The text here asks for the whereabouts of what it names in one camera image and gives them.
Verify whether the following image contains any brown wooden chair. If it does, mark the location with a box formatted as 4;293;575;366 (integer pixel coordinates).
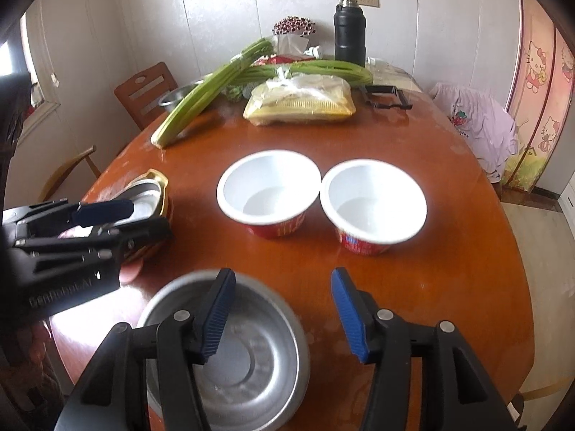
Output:
114;61;179;131

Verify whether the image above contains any wrapped patterned bouquet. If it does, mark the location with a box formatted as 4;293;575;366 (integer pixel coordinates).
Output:
272;15;317;57

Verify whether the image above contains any red plate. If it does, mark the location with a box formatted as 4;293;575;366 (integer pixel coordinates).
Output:
57;215;174;284

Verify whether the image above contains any steel basin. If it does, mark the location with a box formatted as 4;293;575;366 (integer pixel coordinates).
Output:
157;80;205;108

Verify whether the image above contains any bundle of long green stalks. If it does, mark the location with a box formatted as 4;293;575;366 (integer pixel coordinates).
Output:
243;60;374;86

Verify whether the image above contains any celery stalk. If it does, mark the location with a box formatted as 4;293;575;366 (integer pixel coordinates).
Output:
150;38;275;149

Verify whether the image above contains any plastic bag of yellow noodles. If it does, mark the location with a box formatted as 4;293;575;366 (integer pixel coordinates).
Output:
243;69;357;126

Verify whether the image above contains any pink cartoon fabric wardrobe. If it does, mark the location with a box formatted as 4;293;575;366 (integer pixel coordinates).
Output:
501;0;575;194

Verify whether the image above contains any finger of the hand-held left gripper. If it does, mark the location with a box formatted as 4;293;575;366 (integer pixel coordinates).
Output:
13;215;174;275
2;198;135;240

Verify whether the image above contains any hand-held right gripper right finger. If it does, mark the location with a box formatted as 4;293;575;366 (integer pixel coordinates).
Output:
331;267;517;431

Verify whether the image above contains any black thermos bottle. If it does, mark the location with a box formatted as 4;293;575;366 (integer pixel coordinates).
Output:
333;0;367;67

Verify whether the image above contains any white plastic bag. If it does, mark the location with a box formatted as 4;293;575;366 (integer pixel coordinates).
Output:
366;56;423;93

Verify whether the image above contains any pink garment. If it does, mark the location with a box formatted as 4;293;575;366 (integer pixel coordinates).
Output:
429;82;519;185

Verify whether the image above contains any light wooden chair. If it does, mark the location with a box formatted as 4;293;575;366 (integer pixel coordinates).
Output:
38;145;102;203

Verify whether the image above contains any red and white bowl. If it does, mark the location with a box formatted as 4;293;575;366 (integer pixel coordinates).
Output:
320;158;427;256
216;149;322;240

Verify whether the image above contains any yellow shell-shaped plate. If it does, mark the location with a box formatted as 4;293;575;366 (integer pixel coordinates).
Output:
130;169;175;230

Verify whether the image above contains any steel bowl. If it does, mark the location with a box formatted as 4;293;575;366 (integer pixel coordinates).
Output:
135;269;312;431

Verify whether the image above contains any black peeler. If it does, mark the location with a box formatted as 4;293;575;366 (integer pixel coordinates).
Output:
358;84;413;111

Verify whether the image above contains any steel plate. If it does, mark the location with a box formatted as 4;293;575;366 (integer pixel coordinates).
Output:
114;180;165;223

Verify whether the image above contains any window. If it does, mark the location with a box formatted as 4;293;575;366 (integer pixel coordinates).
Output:
0;9;61;144

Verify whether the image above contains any red packet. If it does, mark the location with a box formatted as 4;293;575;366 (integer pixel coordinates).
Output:
254;53;311;66

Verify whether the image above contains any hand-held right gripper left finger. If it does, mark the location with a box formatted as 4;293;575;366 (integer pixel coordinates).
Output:
67;268;237;431

